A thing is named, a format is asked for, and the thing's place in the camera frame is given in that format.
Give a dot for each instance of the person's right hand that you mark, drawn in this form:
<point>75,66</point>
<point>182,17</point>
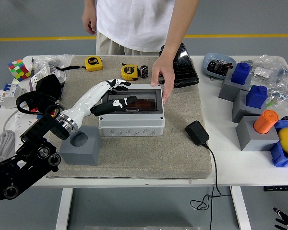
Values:
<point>89,22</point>

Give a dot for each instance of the person's left hand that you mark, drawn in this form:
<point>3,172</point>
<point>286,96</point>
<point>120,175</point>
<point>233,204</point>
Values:
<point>166,74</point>

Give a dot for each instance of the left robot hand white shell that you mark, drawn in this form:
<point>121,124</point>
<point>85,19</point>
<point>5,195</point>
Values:
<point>91,98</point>

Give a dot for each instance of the smoked transparent box lid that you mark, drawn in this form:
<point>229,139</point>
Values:
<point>146,95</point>

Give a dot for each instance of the grey plastic junction box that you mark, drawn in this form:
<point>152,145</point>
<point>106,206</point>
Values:
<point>134,124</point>

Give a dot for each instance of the person's left forearm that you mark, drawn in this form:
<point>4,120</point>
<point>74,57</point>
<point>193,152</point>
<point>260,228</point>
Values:
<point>180,31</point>

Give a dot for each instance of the person's right forearm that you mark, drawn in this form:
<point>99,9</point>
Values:
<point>90,6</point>

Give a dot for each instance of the blue battery block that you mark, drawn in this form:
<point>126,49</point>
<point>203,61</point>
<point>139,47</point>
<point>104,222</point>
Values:
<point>241,74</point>
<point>256,97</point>

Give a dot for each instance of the small black capacitor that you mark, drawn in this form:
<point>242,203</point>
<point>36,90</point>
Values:
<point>144,72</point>

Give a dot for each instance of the square yellow tape measure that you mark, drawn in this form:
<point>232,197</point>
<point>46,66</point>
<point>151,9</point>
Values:
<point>93,63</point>

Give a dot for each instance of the black table control panel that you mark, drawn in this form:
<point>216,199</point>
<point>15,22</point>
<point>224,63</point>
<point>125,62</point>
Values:
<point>279,188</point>

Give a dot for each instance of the rounded yellow tape measure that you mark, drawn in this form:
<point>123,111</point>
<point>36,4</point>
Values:
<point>129,72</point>

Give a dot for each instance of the person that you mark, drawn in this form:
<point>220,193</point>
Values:
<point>134,24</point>

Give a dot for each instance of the black cloth pouch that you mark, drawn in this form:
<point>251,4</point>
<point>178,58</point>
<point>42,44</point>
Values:
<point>48,83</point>

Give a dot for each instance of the light blue bowl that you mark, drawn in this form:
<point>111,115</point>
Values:
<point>210,58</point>

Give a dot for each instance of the white table leg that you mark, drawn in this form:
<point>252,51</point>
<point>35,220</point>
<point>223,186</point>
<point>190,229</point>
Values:
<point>63,208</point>
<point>241,208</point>

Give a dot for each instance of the dark electronic components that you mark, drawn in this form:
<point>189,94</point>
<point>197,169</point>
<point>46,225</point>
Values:
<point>218,67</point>

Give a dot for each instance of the clear bag of parts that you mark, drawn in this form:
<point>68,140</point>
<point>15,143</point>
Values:
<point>52,61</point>

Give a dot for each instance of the grey block with round hole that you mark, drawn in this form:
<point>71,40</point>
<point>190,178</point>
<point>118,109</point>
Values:
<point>86,153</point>

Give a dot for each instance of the white and purple packet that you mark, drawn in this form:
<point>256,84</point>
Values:
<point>39,75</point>

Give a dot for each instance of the grey holder block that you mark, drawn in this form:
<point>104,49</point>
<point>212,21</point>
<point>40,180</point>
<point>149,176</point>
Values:
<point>252,139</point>
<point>228,89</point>
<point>240,110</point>

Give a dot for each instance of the blue plastic bin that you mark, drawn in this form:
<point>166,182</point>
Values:
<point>280,158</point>

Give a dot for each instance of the thin black screwdriver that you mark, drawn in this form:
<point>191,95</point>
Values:
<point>32,64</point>

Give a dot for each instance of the colourful puzzle cube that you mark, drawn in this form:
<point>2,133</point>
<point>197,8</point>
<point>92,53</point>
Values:
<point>19,70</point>

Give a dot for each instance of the grey-brown mat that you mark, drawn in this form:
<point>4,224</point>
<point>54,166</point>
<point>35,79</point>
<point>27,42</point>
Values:
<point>146,153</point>

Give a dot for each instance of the white circuit breaker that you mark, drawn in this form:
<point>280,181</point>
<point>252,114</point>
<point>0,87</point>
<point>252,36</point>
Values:
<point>8,94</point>

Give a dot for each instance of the small black object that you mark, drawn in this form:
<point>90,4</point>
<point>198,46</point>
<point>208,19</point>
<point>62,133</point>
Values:
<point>286,118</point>

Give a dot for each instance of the green strip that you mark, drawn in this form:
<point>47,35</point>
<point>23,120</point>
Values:
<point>270,103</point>

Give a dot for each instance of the clear bags of small parts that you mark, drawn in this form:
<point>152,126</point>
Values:
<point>276,79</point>

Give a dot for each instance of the black glossy device on bracket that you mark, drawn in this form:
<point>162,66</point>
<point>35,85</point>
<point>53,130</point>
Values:
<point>184,74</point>

